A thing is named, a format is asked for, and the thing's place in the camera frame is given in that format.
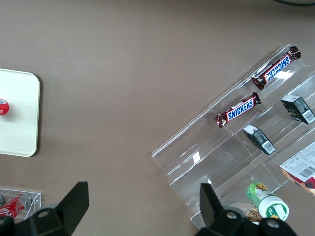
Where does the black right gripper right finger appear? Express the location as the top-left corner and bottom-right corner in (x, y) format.
(195, 183), (300, 236)

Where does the clear acrylic tiered display stand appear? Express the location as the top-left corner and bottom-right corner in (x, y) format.
(151, 44), (315, 228)

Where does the red cola can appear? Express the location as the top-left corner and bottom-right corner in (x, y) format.
(0, 194), (32, 219)

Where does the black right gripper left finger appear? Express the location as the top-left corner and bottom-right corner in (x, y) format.
(0, 181), (89, 236)

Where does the white and red cookie box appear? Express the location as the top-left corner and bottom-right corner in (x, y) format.
(279, 142), (315, 196)

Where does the clear acrylic can holder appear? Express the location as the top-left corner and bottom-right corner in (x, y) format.
(0, 188), (42, 221)

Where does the light wicker basket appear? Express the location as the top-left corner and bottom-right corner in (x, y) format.
(243, 206), (263, 226)

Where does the red and white soda can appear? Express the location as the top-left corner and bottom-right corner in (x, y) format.
(0, 98), (10, 116)

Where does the cream plastic tray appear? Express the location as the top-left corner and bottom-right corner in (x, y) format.
(0, 68), (41, 158)

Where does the dark cable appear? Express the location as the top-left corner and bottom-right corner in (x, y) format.
(270, 0), (315, 7)

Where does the small black carton box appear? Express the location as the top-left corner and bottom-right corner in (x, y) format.
(280, 95), (315, 125)
(243, 124), (277, 155)

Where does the green and white bottle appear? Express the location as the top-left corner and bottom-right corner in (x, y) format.
(246, 181), (290, 221)

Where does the Snickers chocolate bar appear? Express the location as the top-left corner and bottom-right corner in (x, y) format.
(213, 92), (262, 129)
(250, 46), (302, 91)

